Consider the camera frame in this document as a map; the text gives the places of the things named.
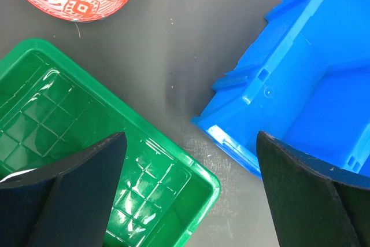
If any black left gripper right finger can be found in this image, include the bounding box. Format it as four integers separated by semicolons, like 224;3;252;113
256;131;369;246

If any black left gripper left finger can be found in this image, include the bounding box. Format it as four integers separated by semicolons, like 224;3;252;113
1;132;127;246

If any green plastic tray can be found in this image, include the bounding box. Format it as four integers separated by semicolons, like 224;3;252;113
1;39;220;246

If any blue three-compartment bin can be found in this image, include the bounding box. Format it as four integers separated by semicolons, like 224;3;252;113
192;0;369;176

